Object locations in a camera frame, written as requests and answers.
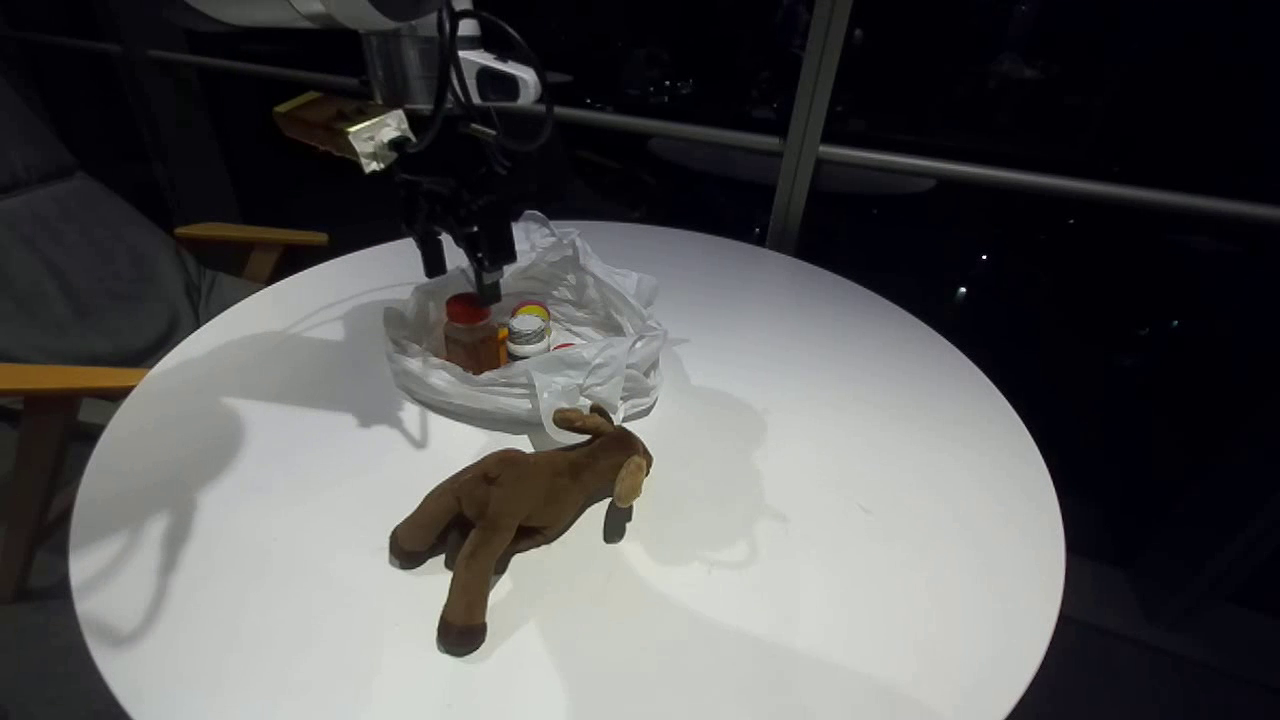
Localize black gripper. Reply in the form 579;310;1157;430
397;125;518;306

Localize brown spice bottle red cap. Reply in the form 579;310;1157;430
441;291;512;377

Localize brown plush moose toy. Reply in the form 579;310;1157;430
383;402;654;658

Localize white plastic bag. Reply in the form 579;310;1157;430
379;208;671;430

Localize grey armchair wooden armrests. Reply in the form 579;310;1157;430
0;76;333;603

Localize grey window railing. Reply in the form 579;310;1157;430
0;23;1280;226

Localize grey window post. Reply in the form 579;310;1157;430
762;0;855;256

